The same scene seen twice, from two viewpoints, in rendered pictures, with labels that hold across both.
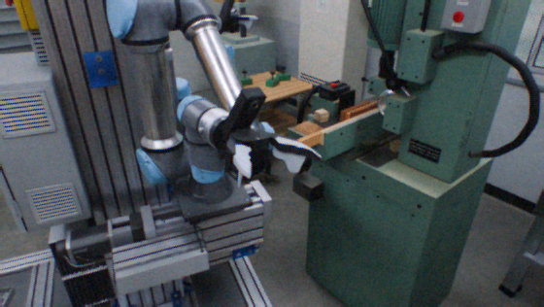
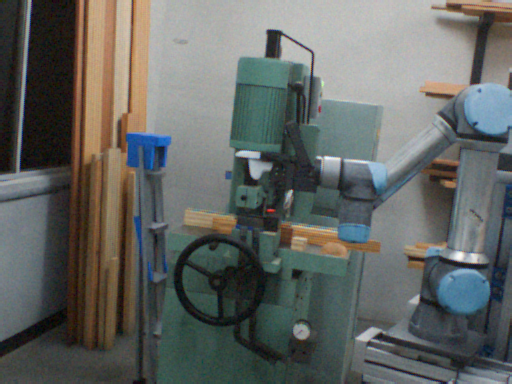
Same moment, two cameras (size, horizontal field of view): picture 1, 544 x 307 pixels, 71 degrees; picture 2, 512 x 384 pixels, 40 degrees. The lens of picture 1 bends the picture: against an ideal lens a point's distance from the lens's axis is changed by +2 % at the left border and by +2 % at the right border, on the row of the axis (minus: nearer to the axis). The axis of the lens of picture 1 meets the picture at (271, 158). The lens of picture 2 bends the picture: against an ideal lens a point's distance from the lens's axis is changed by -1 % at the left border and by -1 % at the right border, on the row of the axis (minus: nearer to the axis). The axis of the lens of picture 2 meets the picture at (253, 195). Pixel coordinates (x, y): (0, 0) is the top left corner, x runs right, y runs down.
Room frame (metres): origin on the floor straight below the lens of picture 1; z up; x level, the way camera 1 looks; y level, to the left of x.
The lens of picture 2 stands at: (3.04, 1.44, 1.36)
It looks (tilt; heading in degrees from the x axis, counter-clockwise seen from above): 8 degrees down; 230
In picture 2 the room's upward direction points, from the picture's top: 6 degrees clockwise
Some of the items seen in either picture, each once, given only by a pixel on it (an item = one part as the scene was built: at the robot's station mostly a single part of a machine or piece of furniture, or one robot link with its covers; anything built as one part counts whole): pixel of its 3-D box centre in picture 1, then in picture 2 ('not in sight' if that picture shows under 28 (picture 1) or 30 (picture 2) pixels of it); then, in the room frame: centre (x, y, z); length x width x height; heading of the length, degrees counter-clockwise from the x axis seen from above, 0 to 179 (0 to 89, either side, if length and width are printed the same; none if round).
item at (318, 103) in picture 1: (332, 104); (255, 242); (1.59, -0.28, 0.92); 0.15 x 0.13 x 0.09; 130
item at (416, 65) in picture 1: (420, 55); (306, 144); (1.23, -0.48, 1.23); 0.09 x 0.08 x 0.15; 40
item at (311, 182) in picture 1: (307, 187); (302, 346); (1.43, -0.17, 0.58); 0.12 x 0.08 x 0.08; 40
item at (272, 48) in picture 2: not in sight; (272, 54); (1.39, -0.55, 1.54); 0.08 x 0.08 x 0.17; 40
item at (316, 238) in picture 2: (352, 123); (294, 235); (1.38, -0.32, 0.92); 0.59 x 0.02 x 0.04; 130
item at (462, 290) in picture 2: not in sight; (472, 199); (1.60, 0.50, 1.19); 0.15 x 0.12 x 0.55; 48
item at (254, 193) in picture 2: (387, 88); (250, 197); (1.48, -0.47, 1.03); 0.14 x 0.07 x 0.09; 40
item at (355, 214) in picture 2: not in sight; (354, 217); (1.79, 0.31, 1.12); 0.11 x 0.08 x 0.11; 48
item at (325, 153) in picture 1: (346, 119); (258, 250); (1.53, -0.33, 0.87); 0.61 x 0.30 x 0.06; 130
